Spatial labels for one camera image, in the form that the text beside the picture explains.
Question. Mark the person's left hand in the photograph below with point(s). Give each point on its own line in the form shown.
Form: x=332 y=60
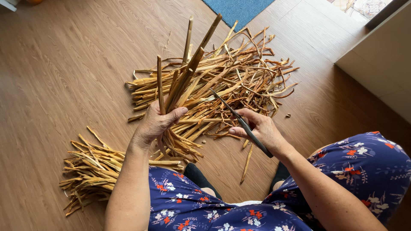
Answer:
x=154 y=123

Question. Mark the small heap of trimmed stalks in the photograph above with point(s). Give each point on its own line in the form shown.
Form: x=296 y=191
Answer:
x=96 y=170

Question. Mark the beige cabinet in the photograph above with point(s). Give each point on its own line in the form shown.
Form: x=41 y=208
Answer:
x=379 y=61

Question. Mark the blue floor mat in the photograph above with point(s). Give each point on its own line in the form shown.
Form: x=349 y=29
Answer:
x=237 y=11

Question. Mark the grey metal scissors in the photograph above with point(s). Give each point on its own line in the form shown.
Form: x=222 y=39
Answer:
x=242 y=125

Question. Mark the black sock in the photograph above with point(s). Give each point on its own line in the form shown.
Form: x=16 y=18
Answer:
x=200 y=178
x=278 y=176

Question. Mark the large heap of dried stalks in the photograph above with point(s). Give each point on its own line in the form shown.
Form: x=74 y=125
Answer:
x=221 y=83

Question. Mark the single dried stalk strip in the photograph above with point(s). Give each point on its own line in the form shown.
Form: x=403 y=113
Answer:
x=247 y=163

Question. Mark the bundle of dried reed stalks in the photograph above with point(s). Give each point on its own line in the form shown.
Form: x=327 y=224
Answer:
x=181 y=89

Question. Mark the patterned floor rug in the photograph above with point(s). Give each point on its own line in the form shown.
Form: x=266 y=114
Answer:
x=361 y=8

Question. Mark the person's right hand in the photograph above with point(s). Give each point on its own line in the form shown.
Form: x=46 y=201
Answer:
x=261 y=128

